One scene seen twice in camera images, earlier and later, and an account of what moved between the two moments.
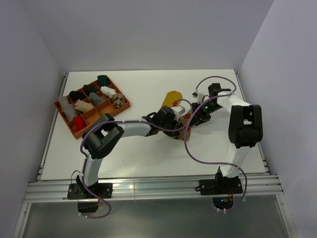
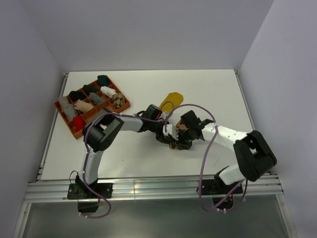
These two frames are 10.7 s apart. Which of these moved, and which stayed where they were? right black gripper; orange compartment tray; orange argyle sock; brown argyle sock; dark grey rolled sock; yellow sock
Moved: right black gripper; orange argyle sock
Stayed: yellow sock; orange compartment tray; dark grey rolled sock; brown argyle sock
